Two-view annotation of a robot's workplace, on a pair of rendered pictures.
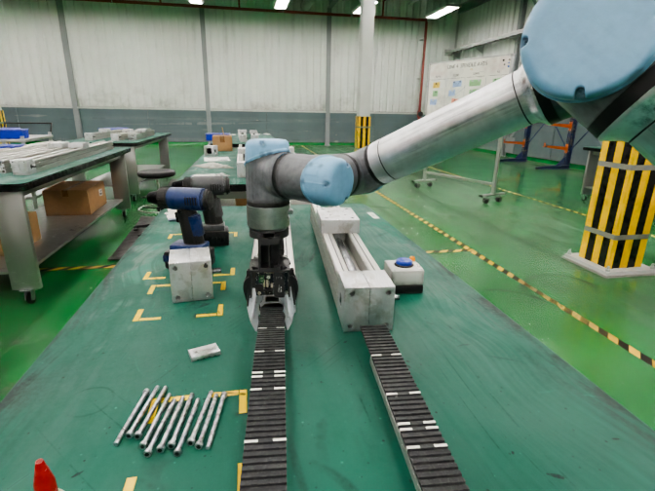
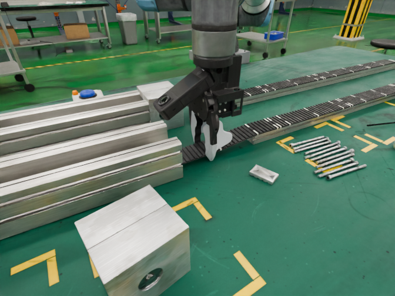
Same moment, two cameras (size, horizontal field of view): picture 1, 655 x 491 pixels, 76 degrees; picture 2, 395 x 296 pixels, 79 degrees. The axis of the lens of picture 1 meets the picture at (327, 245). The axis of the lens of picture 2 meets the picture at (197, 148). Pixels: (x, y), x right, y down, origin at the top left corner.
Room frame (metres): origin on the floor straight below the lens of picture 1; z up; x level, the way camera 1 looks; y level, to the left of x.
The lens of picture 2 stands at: (0.91, 0.51, 1.10)
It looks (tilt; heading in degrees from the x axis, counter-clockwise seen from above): 35 degrees down; 249
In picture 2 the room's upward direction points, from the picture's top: straight up
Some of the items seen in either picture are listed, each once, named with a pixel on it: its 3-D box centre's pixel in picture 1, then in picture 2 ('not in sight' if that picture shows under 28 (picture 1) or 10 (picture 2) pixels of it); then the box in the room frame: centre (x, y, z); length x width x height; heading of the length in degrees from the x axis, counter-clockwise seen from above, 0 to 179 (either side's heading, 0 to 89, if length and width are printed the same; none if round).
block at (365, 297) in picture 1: (370, 299); (158, 104); (0.79, -0.09, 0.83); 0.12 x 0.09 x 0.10; 97
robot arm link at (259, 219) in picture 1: (270, 216); (212, 42); (0.72, 0.10, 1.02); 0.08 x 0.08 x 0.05
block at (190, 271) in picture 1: (196, 273); (132, 241); (0.92, 0.31, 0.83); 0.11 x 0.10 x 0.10; 108
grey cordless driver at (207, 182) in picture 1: (199, 210); not in sight; (1.29, 0.41, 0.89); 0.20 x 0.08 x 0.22; 103
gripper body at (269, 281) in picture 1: (269, 260); (215, 87); (0.72, 0.10, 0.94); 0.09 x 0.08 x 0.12; 7
